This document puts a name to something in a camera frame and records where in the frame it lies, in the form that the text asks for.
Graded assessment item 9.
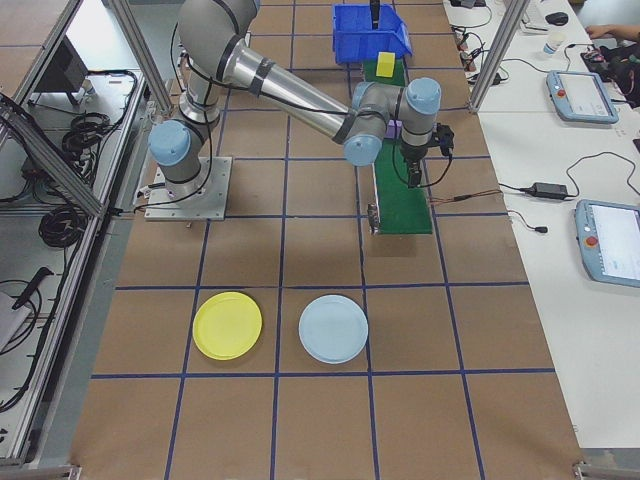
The light blue plastic plate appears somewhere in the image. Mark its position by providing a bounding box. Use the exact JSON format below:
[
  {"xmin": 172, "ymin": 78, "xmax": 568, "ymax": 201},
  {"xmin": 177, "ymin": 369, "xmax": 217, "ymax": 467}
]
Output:
[{"xmin": 298, "ymin": 293, "xmax": 370, "ymax": 365}]

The yellow plastic plate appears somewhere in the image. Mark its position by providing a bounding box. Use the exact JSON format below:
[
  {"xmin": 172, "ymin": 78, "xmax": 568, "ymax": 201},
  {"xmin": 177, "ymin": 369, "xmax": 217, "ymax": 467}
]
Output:
[{"xmin": 192, "ymin": 291, "xmax": 265, "ymax": 361}]

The blue plastic storage bin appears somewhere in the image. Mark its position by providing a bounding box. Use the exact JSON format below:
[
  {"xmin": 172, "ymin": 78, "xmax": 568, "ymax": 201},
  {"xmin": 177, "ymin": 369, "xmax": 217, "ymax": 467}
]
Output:
[{"xmin": 332, "ymin": 3, "xmax": 414, "ymax": 65}]

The green conveyor belt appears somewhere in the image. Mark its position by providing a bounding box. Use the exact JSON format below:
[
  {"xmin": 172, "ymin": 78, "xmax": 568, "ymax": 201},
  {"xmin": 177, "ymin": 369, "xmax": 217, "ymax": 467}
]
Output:
[{"xmin": 362, "ymin": 58, "xmax": 434, "ymax": 237}]

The white keyboard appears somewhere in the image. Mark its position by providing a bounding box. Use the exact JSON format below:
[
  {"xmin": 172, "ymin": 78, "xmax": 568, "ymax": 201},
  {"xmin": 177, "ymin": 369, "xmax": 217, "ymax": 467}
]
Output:
[{"xmin": 520, "ymin": 0, "xmax": 550, "ymax": 31}]

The light blue teach pendant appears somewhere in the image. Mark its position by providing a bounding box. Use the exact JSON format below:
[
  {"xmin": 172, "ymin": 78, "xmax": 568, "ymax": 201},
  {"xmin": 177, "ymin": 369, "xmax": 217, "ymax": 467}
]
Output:
[
  {"xmin": 573, "ymin": 198, "xmax": 640, "ymax": 289},
  {"xmin": 546, "ymin": 69, "xmax": 621, "ymax": 126}
]

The black board with red parts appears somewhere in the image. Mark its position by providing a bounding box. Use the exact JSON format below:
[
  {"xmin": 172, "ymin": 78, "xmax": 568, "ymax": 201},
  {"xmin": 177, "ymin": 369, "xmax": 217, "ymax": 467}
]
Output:
[{"xmin": 582, "ymin": 43, "xmax": 609, "ymax": 66}]

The black equipment box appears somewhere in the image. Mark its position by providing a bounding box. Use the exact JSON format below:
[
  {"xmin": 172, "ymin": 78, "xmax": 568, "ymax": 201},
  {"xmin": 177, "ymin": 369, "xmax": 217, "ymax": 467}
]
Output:
[{"xmin": 34, "ymin": 37, "xmax": 91, "ymax": 96}]

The aluminium extrusion bar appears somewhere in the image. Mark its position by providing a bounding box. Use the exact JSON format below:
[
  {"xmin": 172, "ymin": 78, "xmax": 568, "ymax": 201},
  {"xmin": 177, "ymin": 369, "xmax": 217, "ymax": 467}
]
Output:
[
  {"xmin": 0, "ymin": 459, "xmax": 81, "ymax": 480},
  {"xmin": 572, "ymin": 457, "xmax": 640, "ymax": 480}
]

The black hand tool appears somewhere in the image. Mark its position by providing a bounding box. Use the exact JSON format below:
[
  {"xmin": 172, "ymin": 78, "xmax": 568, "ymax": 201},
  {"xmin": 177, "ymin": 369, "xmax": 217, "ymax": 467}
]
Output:
[{"xmin": 12, "ymin": 267, "xmax": 54, "ymax": 309}]

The red black conveyor wire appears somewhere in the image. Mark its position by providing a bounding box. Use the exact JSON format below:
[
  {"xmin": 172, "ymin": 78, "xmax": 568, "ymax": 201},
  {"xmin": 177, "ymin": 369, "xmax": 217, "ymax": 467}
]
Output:
[{"xmin": 428, "ymin": 191, "xmax": 502, "ymax": 205}]

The aluminium extrusion post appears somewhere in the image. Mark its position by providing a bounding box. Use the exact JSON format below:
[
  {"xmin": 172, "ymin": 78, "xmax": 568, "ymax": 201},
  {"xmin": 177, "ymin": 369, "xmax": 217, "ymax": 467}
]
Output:
[
  {"xmin": 107, "ymin": 0, "xmax": 175, "ymax": 110},
  {"xmin": 467, "ymin": 0, "xmax": 531, "ymax": 115}
]

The black cable with plug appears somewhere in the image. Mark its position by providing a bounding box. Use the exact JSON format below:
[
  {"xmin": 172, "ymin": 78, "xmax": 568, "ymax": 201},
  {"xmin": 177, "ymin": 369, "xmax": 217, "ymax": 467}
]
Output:
[{"xmin": 507, "ymin": 212, "xmax": 549, "ymax": 235}]

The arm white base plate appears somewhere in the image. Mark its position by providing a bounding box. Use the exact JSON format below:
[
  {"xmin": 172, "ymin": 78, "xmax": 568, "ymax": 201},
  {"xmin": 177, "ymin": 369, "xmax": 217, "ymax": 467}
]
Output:
[{"xmin": 144, "ymin": 155, "xmax": 234, "ymax": 221}]

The black cable bundle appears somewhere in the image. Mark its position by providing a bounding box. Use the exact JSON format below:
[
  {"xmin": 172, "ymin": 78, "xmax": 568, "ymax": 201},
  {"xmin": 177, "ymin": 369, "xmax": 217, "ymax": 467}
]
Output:
[
  {"xmin": 39, "ymin": 204, "xmax": 84, "ymax": 251},
  {"xmin": 62, "ymin": 69, "xmax": 139, "ymax": 169}
]

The V-shaped metal bar frame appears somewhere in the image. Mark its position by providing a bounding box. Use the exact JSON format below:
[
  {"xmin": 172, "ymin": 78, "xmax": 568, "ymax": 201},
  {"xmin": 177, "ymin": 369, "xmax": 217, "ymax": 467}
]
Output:
[{"xmin": 0, "ymin": 0, "xmax": 151, "ymax": 466}]

